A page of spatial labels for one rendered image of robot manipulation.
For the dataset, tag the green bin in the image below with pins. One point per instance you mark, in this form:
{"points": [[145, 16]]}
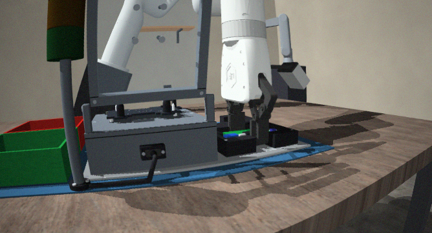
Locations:
{"points": [[34, 157]]}

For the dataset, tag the red bin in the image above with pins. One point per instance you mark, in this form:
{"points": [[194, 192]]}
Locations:
{"points": [[56, 123]]}

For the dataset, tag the green circuit board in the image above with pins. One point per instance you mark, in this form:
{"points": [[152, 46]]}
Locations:
{"points": [[237, 133]]}

